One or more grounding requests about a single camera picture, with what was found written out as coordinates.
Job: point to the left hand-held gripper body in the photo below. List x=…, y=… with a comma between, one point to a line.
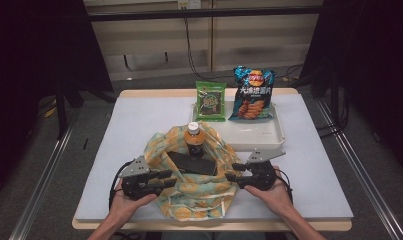
x=135, y=183

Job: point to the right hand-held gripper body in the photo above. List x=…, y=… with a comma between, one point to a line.
x=260, y=173

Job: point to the black box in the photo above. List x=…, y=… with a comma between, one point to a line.
x=194, y=164

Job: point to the citrus print cloth bag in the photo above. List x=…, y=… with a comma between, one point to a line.
x=199, y=196

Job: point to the white plastic tray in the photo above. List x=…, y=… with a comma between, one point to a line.
x=255, y=133

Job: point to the orange juice bottle white cap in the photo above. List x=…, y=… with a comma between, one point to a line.
x=194, y=140

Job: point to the green seaweed snack packet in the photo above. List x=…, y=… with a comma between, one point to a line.
x=210, y=101

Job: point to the blue and black chips bag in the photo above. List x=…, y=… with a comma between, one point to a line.
x=252, y=93

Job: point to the person's left hand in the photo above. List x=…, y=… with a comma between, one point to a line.
x=129, y=208

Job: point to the person's right hand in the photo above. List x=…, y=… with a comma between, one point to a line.
x=272, y=200

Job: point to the black metal stand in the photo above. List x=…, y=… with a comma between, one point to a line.
x=60, y=110

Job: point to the black curtain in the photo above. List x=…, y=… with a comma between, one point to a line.
x=29, y=66
x=372, y=66

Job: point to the wooden desk with dark edge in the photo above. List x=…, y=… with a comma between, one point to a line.
x=202, y=14

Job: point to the aluminium floor rail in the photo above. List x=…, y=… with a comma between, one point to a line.
x=365, y=173
x=42, y=183

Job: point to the white wall socket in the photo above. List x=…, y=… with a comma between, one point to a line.
x=189, y=4

